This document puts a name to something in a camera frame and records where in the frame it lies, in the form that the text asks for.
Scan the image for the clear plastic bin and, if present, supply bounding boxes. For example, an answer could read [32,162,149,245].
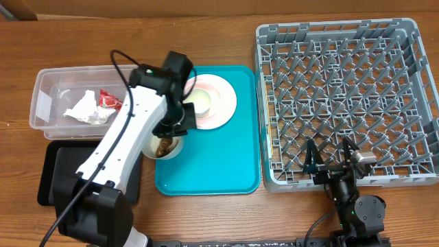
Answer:
[29,65,126,140]

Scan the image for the pink plate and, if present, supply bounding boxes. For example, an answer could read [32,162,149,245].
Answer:
[185,74,237,130]

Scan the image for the cream cup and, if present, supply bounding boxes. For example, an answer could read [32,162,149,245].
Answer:
[187,89,211,117]

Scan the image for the white napkin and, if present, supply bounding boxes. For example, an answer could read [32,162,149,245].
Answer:
[63,90,116,125]

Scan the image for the grey dish rack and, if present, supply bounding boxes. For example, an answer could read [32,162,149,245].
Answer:
[254,18,438,193]

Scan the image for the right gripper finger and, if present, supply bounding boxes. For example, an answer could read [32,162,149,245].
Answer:
[302,139,324,174]
[342,136,359,163]

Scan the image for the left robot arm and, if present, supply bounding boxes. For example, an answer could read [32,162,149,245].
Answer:
[40,51,197,246]

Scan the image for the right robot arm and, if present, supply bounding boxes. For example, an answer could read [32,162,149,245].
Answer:
[296,137,390,246]

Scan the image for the rice and food scraps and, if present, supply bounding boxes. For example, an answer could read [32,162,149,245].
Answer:
[155,138,179,158]

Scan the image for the red snack wrapper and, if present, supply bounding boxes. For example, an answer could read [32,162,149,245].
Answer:
[99,89,123,112]

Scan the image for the teal plastic tray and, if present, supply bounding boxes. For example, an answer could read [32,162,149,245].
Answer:
[155,65,261,196]

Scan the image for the black plastic tray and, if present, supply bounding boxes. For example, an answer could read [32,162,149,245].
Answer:
[37,140,143,206]

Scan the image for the grey bowl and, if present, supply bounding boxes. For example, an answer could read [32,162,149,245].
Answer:
[142,136,184,160]

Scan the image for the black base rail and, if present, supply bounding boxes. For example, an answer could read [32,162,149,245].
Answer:
[147,237,392,247]

